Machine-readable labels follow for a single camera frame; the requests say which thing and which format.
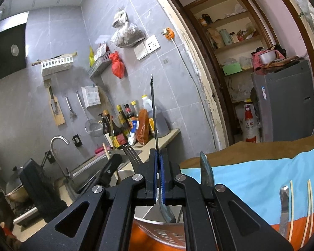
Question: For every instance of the metal fork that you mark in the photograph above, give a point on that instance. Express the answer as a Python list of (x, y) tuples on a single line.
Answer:
[(136, 162)]

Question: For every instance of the white wall switch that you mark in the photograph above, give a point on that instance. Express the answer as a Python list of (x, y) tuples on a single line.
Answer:
[(140, 51)]

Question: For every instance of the grey washing machine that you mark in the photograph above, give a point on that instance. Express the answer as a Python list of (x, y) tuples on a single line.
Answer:
[(285, 104)]

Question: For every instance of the metal wok with lid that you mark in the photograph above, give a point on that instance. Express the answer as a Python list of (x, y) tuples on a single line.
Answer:
[(15, 188)]

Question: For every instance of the red white snack packet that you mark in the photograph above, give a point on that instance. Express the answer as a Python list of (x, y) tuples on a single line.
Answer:
[(102, 51)]

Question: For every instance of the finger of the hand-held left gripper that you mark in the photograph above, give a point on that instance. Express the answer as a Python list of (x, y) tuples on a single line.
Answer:
[(111, 170)]

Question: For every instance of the wooden shelf unit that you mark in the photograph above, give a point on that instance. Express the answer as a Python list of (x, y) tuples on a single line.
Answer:
[(225, 52)]

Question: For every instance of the green thermos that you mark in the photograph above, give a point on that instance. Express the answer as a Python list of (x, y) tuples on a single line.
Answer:
[(225, 38)]

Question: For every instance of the glass jar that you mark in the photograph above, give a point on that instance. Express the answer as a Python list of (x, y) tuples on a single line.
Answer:
[(233, 38)]

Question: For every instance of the red plastic bag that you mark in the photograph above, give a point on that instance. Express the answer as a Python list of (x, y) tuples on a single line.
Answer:
[(117, 66)]

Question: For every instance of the dark sauce bottle red label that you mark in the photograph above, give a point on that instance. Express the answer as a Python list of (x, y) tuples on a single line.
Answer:
[(119, 140)]

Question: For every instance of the wooden cutting board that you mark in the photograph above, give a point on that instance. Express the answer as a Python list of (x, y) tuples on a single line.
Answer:
[(285, 62)]

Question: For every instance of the blue white packet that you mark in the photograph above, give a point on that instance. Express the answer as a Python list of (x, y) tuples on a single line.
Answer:
[(133, 136)]

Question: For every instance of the brown paper bag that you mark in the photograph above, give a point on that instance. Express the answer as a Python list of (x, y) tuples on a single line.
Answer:
[(213, 38)]

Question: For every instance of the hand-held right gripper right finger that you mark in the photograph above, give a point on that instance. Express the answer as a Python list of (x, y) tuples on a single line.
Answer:
[(204, 214)]

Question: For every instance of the wooden hanging knife board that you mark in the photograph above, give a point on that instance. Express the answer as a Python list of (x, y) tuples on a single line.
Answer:
[(58, 115)]

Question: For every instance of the metal faucet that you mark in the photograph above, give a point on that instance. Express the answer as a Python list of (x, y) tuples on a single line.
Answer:
[(59, 138)]

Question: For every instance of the beige kitchen counter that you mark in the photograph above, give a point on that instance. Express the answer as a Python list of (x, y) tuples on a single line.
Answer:
[(170, 136)]

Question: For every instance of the yellow green snack packet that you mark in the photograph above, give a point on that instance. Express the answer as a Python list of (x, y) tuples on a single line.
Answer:
[(91, 57)]

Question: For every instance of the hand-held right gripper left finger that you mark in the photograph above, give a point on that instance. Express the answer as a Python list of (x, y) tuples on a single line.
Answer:
[(115, 214)]

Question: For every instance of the large oil jug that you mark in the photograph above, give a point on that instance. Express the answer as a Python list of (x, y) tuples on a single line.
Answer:
[(161, 125)]

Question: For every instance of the white wall basket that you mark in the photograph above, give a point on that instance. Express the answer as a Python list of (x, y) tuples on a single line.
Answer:
[(57, 66)]

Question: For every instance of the orange plug adapter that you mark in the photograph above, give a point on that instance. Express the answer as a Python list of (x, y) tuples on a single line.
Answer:
[(168, 34)]

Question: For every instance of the pink sponge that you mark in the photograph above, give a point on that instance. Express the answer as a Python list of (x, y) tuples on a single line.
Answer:
[(103, 150)]

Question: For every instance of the white wall socket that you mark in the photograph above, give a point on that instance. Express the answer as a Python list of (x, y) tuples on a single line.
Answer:
[(152, 43)]

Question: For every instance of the metal pot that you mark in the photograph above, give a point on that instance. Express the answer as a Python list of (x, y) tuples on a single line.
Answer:
[(267, 57)]

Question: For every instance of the steel sink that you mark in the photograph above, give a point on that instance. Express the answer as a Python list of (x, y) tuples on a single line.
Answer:
[(89, 172)]

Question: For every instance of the wooden chopstick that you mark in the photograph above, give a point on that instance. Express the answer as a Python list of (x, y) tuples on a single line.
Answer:
[(313, 214), (107, 153), (291, 209)]

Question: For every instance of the white plastic bag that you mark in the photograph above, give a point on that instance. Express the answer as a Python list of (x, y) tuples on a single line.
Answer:
[(128, 34)]

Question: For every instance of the dark pump bottle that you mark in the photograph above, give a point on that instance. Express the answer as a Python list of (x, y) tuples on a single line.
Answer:
[(105, 125)]

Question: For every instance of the metal peeler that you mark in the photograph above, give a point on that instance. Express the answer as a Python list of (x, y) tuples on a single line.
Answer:
[(71, 109)]

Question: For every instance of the dark jar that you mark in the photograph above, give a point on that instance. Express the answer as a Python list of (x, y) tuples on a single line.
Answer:
[(206, 20)]

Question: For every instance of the red white bottle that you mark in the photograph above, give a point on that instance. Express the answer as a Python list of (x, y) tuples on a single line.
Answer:
[(251, 125)]

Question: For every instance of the metal strainer ladle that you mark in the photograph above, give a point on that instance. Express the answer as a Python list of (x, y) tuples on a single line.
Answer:
[(93, 129)]

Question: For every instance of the black range hood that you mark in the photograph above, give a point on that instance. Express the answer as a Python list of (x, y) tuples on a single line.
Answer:
[(5, 55)]

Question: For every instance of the pair of bamboo chopsticks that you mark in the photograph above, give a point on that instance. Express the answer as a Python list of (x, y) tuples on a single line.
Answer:
[(309, 204)]

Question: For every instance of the white plastic utensil caddy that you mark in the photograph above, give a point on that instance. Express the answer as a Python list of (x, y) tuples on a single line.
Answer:
[(172, 234)]

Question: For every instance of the white hanging plastic holder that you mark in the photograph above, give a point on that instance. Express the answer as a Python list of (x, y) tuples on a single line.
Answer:
[(91, 96)]

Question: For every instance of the pink cloth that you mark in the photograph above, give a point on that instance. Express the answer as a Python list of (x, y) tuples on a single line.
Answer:
[(256, 61)]

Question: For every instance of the striped table cloth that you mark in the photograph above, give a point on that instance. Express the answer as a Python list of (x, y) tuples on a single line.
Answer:
[(251, 177)]

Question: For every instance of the black wall socket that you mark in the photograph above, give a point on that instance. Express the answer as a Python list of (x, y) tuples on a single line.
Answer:
[(77, 140)]

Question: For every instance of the green box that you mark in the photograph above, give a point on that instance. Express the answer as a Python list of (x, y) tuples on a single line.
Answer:
[(231, 69)]

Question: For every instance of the wooden door frame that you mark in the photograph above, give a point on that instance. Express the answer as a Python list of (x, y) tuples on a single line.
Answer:
[(193, 57)]

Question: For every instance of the yellow cap sauce bottle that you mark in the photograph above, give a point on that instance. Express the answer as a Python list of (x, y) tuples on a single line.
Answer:
[(121, 117)]

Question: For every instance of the black cooktop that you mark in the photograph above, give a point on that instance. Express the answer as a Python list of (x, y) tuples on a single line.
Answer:
[(28, 214)]

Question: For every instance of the clear yellow cap bottle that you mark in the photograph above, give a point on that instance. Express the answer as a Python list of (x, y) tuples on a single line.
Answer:
[(134, 108)]

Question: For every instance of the metal wall shelf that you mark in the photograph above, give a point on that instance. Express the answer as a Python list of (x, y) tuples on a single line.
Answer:
[(99, 69)]

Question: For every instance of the red cap sauce bottle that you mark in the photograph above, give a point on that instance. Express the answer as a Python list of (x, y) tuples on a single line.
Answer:
[(129, 115)]

